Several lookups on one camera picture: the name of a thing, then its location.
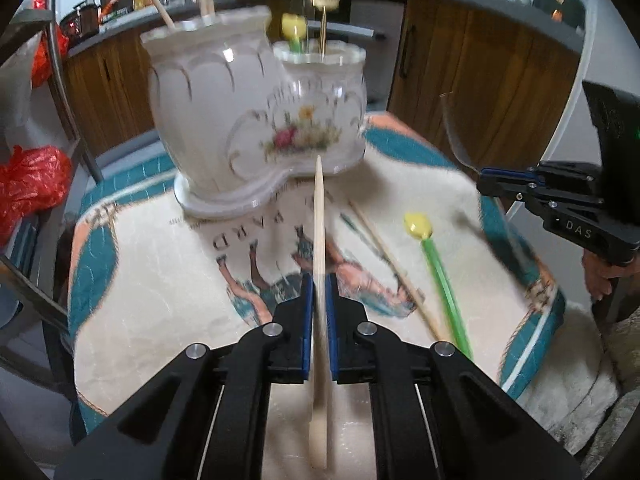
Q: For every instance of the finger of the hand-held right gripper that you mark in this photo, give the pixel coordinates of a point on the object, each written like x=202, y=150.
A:
x=525, y=192
x=515, y=172

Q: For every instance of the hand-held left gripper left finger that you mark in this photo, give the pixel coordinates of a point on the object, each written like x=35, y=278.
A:
x=306, y=330

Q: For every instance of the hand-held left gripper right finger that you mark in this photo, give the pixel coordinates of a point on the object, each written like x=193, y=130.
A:
x=332, y=330

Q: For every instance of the white floral ceramic utensil holder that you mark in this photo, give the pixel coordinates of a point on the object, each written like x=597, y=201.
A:
x=210, y=110

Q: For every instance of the yellow plastic spoon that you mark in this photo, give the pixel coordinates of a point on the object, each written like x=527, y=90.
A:
x=294, y=27

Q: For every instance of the person's right hand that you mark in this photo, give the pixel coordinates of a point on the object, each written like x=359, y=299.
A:
x=597, y=275

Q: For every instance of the wooden lower cabinets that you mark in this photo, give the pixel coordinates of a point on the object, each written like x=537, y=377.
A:
x=500, y=85

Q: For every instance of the quilted printed mat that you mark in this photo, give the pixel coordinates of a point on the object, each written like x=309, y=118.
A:
x=165, y=285

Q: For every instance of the built-in steel oven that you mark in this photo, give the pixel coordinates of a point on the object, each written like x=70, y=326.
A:
x=372, y=60

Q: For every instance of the crumpled red plastic bag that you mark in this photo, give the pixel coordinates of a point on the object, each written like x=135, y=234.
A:
x=30, y=185

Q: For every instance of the white plastic bag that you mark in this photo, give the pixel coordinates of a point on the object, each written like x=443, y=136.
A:
x=20, y=90

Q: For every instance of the hanging red plastic bag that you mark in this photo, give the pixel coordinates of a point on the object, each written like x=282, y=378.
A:
x=47, y=55

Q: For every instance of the orange kitchen tool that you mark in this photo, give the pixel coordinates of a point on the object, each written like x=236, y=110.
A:
x=112, y=5

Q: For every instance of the curved metal tube frame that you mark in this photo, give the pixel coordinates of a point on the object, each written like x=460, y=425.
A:
x=67, y=90

